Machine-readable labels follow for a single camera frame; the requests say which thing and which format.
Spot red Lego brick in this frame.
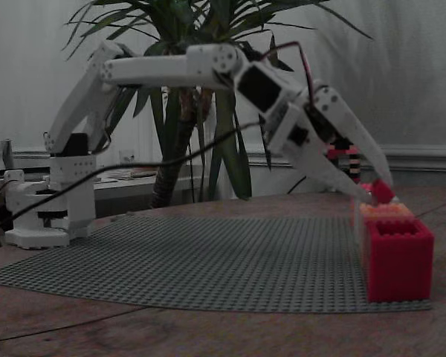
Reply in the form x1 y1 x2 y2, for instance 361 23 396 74
370 179 398 205

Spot orange lego block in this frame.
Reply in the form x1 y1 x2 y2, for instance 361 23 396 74
358 202 418 268

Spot red lego block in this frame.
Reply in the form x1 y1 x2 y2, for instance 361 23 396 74
365 219 436 303

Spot grey Lego baseplate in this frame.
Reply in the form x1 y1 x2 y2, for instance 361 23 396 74
0 215 434 313

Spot large green yucca plant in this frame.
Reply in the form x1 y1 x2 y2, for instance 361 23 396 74
61 0 375 210

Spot robot wrist wire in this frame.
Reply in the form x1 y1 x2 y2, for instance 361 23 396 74
265 42 317 109

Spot long black cable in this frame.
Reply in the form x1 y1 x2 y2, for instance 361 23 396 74
0 120 271 239

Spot thin black cable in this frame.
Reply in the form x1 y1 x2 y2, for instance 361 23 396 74
0 303 152 344

